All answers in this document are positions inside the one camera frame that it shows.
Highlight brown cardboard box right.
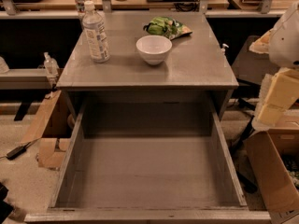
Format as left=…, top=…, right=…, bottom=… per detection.
left=244, top=116, right=299, bottom=224

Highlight clear plastic water bottle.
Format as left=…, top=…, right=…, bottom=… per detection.
left=82, top=0, right=109, bottom=63

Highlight white ceramic bowl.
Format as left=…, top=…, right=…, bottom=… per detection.
left=135, top=35, right=172, bottom=65

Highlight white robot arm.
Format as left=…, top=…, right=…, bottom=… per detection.
left=255, top=1, right=299, bottom=127

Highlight small white pump bottle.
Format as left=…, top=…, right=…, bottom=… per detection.
left=221, top=43, right=229, bottom=55

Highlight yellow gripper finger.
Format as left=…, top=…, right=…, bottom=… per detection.
left=265, top=68, right=299, bottom=110
left=257, top=104, right=284, bottom=126

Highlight small sanitizer bottle left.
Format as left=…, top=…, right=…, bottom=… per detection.
left=44, top=52, right=59, bottom=77

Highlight open grey top drawer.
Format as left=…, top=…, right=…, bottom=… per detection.
left=25, top=102, right=270, bottom=224

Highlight black power adapter on floor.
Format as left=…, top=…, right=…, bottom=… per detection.
left=6, top=144, right=29, bottom=161

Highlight green snack bag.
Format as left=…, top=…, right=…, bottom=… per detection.
left=143, top=16, right=192, bottom=40

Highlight cardboard pieces on left floor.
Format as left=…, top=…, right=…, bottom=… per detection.
left=21, top=91, right=71, bottom=169

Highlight black folding chair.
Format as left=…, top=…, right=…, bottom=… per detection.
left=229, top=35, right=281, bottom=194

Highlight grey cabinet with top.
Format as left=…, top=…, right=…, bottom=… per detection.
left=58, top=11, right=238, bottom=112

